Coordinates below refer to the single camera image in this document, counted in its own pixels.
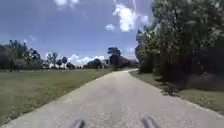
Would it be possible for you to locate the grey paved path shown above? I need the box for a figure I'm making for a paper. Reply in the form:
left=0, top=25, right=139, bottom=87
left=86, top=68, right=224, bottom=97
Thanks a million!
left=1, top=69, right=224, bottom=128

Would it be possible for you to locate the distant row of trees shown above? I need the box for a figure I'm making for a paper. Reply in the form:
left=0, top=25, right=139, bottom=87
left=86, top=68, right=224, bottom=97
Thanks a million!
left=0, top=39, right=138, bottom=73

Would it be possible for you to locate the robot's own part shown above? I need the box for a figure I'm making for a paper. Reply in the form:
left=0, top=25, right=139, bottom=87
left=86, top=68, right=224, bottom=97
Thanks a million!
left=142, top=116, right=158, bottom=128
left=71, top=118, right=85, bottom=128

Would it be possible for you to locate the row of dense trees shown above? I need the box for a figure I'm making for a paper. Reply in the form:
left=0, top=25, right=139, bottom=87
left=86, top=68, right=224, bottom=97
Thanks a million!
left=134, top=0, right=224, bottom=92

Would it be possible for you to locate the grass verge under trees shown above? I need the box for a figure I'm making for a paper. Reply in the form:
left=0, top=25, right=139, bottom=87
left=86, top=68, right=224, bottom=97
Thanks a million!
left=128, top=69, right=224, bottom=117

